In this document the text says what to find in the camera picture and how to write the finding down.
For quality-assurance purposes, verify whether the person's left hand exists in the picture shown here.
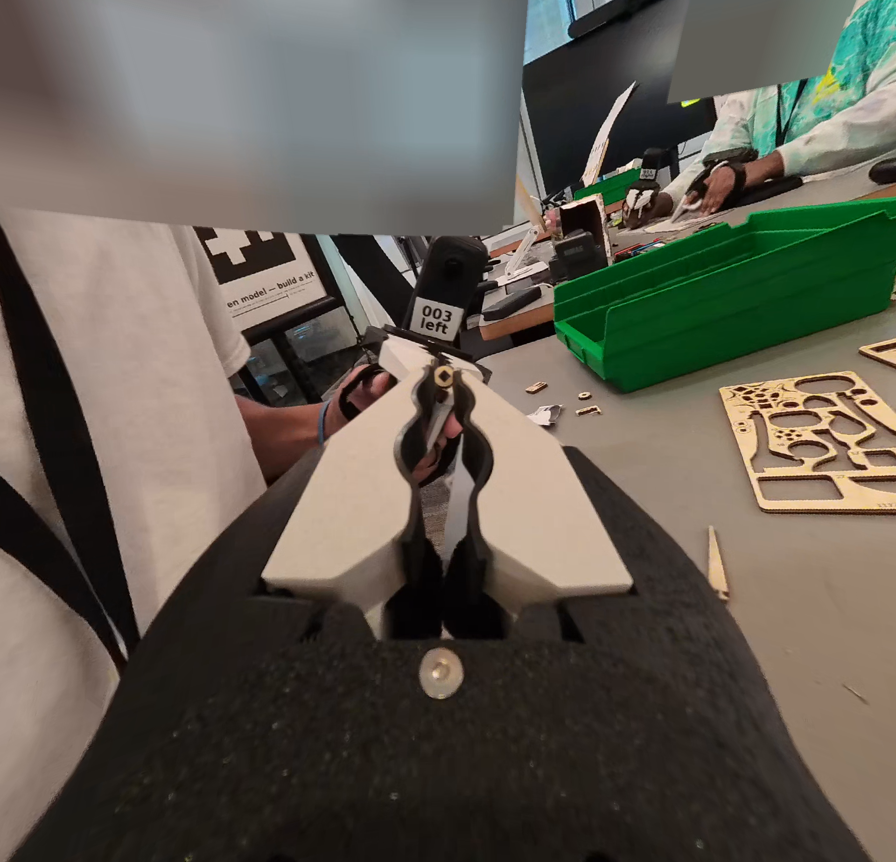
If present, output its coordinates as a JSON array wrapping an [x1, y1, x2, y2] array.
[[328, 366, 464, 486]]

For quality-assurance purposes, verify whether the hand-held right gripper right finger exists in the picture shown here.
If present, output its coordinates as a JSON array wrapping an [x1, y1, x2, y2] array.
[[448, 368, 635, 626]]

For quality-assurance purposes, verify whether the white paper card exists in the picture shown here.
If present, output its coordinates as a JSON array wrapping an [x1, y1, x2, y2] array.
[[581, 81, 637, 187]]

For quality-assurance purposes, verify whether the person's left forearm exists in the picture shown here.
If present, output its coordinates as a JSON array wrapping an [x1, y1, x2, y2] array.
[[234, 393, 330, 486]]

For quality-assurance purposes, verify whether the wooden wedge piece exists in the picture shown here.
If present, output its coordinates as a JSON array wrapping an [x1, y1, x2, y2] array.
[[707, 525, 731, 603]]

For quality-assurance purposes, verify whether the large wooden cutout sheet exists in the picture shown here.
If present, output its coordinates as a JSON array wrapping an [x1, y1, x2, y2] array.
[[720, 371, 896, 513]]

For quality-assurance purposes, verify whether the open wooden box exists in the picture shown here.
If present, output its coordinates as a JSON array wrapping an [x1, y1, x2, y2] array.
[[560, 197, 610, 275]]

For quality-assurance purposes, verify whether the black flat pad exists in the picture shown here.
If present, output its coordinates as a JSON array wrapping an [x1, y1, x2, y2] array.
[[482, 284, 555, 322]]

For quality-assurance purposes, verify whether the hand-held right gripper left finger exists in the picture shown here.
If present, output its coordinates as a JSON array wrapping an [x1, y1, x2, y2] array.
[[260, 365, 438, 640]]

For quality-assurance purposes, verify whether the framed tag poster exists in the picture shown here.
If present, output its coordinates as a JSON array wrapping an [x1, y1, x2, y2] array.
[[192, 226, 338, 341]]

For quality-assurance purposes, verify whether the black desktop device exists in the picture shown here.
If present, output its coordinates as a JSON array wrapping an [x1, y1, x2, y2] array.
[[552, 231, 607, 283]]

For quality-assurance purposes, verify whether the black padded rest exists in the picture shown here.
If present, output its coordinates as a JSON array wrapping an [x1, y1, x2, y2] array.
[[728, 175, 804, 208]]

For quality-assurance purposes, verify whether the green plastic bin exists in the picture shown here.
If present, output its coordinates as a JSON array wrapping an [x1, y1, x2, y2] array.
[[553, 198, 896, 394]]

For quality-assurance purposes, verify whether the person's white shirt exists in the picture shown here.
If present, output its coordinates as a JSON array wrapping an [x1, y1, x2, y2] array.
[[0, 207, 268, 862]]

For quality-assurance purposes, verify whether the black monitor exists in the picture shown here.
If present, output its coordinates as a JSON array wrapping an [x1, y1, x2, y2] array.
[[521, 0, 718, 201]]

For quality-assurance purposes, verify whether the wooden stick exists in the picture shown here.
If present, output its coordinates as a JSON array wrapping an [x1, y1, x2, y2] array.
[[517, 176, 548, 234]]

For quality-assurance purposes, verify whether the grey desk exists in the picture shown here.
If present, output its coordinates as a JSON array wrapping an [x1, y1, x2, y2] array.
[[482, 302, 896, 862]]

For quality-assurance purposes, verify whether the black webcam bar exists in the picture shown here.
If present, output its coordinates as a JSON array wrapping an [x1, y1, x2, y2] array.
[[567, 0, 695, 40]]

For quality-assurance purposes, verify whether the white phone stand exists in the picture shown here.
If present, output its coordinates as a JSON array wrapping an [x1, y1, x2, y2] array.
[[500, 228, 550, 278]]

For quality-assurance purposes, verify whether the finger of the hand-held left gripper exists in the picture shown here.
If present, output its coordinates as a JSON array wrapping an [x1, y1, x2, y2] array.
[[423, 388, 457, 458], [380, 335, 436, 387]]

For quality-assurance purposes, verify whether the black harness strap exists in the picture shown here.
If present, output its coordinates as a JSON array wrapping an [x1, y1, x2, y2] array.
[[0, 476, 128, 670], [0, 225, 141, 656]]

